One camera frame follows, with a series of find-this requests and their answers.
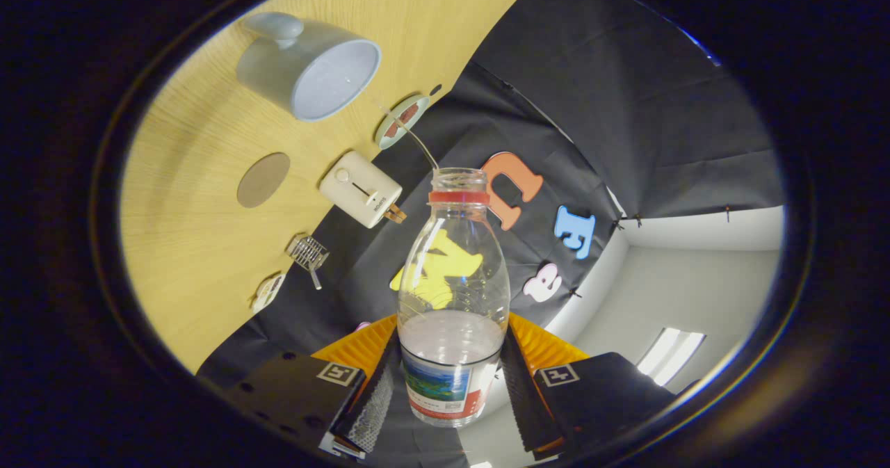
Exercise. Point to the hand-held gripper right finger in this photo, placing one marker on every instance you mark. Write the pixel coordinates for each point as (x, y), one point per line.
(523, 398)

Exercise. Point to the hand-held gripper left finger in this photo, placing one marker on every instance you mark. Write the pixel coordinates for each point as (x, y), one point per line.
(375, 405)

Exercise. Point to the clear plastic juice bottle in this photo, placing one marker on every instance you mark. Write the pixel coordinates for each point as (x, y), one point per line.
(452, 357)

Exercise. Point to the brown round coaster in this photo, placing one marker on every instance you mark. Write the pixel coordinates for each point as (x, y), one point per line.
(263, 180)

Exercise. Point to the white cup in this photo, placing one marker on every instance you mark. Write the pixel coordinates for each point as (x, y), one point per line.
(278, 71)

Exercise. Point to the long ceiling light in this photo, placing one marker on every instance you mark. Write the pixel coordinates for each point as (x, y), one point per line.
(671, 355)

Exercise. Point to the white divided sauce dish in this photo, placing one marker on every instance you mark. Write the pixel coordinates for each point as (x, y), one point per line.
(268, 293)

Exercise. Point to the toast slice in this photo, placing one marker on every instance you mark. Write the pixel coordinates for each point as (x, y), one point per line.
(396, 213)

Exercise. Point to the white toaster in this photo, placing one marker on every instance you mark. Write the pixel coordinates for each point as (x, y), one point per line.
(358, 186)

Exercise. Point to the wooden table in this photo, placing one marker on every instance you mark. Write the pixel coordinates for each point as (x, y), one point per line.
(208, 231)

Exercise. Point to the pale green plate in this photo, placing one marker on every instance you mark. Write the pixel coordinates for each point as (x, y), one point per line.
(384, 138)

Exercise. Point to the brown meat piece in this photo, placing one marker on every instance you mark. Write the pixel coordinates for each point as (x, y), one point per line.
(410, 111)
(395, 128)

